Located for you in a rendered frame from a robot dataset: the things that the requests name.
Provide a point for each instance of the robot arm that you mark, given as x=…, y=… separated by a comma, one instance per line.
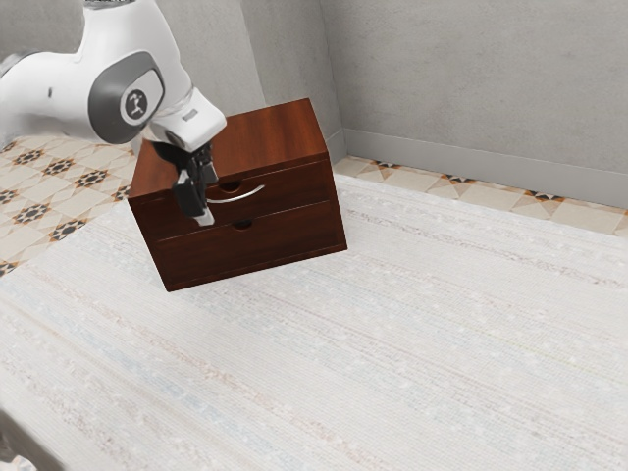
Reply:
x=59, y=83

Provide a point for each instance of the dark brown wooden drawer cabinet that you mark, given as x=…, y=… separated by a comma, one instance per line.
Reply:
x=275, y=221

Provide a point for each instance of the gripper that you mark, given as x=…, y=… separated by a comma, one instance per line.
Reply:
x=176, y=156

